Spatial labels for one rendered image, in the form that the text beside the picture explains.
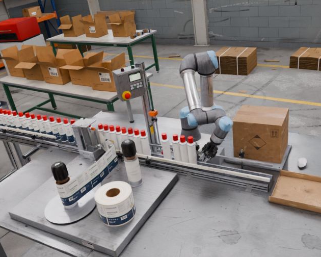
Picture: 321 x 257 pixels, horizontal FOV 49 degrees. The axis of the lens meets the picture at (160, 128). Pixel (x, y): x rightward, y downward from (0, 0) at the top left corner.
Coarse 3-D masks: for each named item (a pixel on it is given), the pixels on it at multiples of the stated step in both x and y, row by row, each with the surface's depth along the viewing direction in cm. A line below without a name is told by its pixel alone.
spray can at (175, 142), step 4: (176, 136) 219; (172, 140) 223; (176, 140) 221; (172, 144) 223; (176, 144) 221; (176, 148) 222; (176, 152) 224; (176, 156) 225; (180, 156) 226; (176, 160) 227; (180, 160) 227
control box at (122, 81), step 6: (114, 72) 223; (120, 72) 221; (126, 72) 221; (132, 72) 222; (114, 78) 227; (120, 78) 220; (126, 78) 222; (120, 84) 222; (126, 84) 223; (120, 90) 224; (126, 90) 225; (132, 90) 227; (138, 90) 229; (144, 90) 231; (120, 96) 227; (132, 96) 229; (138, 96) 231
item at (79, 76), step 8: (64, 56) 420; (72, 56) 429; (80, 56) 437; (88, 56) 438; (96, 56) 406; (104, 56) 425; (72, 64) 428; (80, 64) 438; (88, 64) 403; (96, 64) 415; (72, 72) 422; (80, 72) 414; (72, 80) 429; (80, 80) 421; (88, 80) 412
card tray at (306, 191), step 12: (288, 180) 205; (300, 180) 204; (312, 180) 202; (276, 192) 197; (288, 192) 196; (300, 192) 194; (312, 192) 193; (288, 204) 187; (300, 204) 183; (312, 204) 185
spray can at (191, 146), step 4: (188, 140) 215; (192, 140) 215; (188, 144) 216; (192, 144) 215; (188, 148) 217; (192, 148) 216; (188, 152) 219; (192, 152) 217; (192, 156) 218; (196, 156) 221; (192, 160) 220; (196, 160) 221; (196, 164) 222
